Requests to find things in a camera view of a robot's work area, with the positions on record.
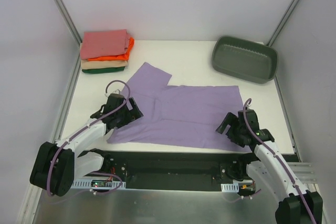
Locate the white cable duct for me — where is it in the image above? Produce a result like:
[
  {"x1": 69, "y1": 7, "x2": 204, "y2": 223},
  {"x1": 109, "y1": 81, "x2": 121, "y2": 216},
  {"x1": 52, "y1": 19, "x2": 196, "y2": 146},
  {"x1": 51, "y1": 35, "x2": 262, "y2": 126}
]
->
[
  {"x1": 71, "y1": 178, "x2": 126, "y2": 190},
  {"x1": 220, "y1": 183, "x2": 239, "y2": 193}
]

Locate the aluminium frame post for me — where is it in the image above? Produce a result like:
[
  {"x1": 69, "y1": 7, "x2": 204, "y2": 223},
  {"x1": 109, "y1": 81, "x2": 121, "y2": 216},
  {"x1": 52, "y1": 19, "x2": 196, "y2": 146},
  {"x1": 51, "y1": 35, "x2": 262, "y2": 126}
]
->
[
  {"x1": 266, "y1": 0, "x2": 301, "y2": 47},
  {"x1": 39, "y1": 0, "x2": 82, "y2": 44}
]

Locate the green folded t-shirt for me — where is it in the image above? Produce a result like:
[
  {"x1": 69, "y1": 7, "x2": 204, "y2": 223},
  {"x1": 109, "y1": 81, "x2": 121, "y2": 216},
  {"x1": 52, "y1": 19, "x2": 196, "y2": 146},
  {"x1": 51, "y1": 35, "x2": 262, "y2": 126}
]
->
[{"x1": 81, "y1": 67, "x2": 125, "y2": 74}]

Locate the beige folded t-shirt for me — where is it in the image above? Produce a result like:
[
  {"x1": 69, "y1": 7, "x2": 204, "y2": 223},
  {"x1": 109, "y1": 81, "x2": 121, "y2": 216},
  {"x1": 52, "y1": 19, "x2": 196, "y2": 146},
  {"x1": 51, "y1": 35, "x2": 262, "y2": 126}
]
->
[{"x1": 80, "y1": 60, "x2": 128, "y2": 70}]

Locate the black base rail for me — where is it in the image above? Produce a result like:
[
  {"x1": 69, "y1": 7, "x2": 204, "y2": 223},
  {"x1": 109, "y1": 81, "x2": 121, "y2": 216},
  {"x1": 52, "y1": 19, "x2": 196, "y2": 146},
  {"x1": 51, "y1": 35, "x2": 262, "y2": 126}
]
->
[{"x1": 94, "y1": 149, "x2": 249, "y2": 191}]

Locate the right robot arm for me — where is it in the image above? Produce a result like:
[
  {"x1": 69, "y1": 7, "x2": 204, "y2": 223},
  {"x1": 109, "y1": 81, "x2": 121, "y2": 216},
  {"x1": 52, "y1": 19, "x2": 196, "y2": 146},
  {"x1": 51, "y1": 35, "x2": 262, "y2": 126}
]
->
[{"x1": 216, "y1": 108, "x2": 323, "y2": 223}]

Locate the pink folded t-shirt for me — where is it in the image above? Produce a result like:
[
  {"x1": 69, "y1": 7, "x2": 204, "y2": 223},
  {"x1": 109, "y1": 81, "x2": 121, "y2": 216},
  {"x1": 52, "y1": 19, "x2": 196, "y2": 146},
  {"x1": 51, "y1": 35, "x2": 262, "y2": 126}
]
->
[{"x1": 80, "y1": 29, "x2": 131, "y2": 60}]

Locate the orange folded t-shirt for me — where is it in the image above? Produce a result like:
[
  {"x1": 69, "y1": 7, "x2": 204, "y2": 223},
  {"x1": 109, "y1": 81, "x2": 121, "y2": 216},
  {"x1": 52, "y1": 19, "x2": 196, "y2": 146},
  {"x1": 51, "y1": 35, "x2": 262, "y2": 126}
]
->
[{"x1": 88, "y1": 37, "x2": 135, "y2": 61}]

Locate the grey plastic bin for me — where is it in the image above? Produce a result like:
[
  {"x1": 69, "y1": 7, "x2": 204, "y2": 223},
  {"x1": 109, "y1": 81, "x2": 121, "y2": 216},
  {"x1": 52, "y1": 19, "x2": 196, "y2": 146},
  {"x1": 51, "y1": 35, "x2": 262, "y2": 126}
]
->
[{"x1": 211, "y1": 36, "x2": 279, "y2": 84}]

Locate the left aluminium frame post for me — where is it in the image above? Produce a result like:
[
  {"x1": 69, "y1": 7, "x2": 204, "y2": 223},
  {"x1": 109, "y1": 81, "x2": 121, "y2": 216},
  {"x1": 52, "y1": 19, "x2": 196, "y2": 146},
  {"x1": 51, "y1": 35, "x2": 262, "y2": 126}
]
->
[{"x1": 39, "y1": 0, "x2": 82, "y2": 44}]

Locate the right aluminium frame post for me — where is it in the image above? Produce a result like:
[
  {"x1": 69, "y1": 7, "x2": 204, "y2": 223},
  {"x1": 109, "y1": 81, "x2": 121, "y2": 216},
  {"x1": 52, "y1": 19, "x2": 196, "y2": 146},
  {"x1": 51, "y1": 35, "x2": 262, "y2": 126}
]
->
[{"x1": 266, "y1": 0, "x2": 301, "y2": 47}]

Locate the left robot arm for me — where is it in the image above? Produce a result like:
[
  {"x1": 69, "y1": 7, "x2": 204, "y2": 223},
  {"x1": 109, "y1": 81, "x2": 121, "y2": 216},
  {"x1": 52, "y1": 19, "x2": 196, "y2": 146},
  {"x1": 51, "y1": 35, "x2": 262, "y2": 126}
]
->
[{"x1": 29, "y1": 93, "x2": 143, "y2": 197}]

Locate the purple t-shirt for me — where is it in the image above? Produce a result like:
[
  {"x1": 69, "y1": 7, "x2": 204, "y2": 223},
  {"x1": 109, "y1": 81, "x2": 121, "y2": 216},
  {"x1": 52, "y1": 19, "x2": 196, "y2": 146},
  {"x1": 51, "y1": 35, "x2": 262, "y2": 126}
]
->
[{"x1": 107, "y1": 62, "x2": 250, "y2": 152}]

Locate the left white cable duct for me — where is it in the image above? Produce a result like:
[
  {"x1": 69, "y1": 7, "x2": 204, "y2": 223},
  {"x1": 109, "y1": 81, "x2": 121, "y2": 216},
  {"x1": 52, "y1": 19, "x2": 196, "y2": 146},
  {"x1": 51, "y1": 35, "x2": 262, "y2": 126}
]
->
[{"x1": 71, "y1": 178, "x2": 126, "y2": 190}]

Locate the right white cable duct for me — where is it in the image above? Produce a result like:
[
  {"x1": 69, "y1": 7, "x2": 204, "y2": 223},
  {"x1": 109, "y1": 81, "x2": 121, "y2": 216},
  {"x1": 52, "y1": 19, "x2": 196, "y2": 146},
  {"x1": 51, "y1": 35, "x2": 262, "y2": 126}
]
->
[{"x1": 220, "y1": 183, "x2": 239, "y2": 193}]

